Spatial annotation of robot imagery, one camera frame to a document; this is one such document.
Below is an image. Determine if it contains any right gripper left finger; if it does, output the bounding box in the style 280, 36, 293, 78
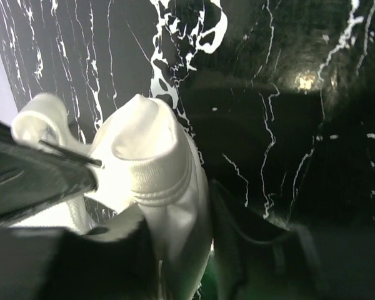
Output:
59, 217, 158, 299

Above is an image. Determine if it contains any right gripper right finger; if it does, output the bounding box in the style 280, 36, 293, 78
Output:
209, 180, 324, 299

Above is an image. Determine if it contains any white bra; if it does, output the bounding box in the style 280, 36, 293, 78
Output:
11, 93, 212, 299

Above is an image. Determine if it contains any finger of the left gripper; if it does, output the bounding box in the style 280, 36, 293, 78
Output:
0, 122, 98, 225

